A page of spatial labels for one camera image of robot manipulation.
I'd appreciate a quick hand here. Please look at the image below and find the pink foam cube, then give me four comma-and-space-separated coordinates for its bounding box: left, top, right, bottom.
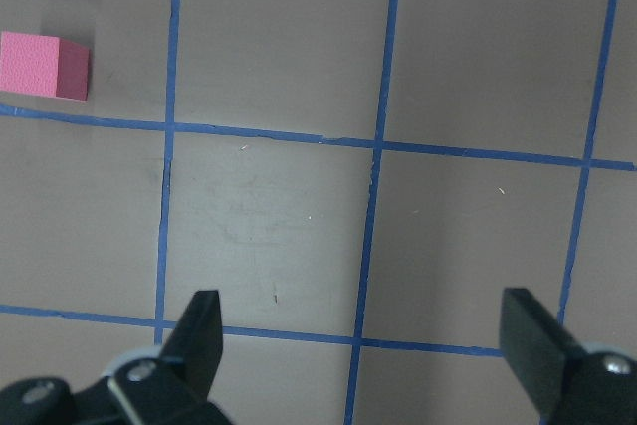
1, 31, 91, 102

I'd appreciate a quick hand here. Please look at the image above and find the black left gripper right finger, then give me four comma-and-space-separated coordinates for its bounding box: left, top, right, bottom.
499, 288, 636, 424

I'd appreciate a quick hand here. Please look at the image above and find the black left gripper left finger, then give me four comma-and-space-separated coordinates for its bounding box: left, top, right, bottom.
107, 291, 230, 424

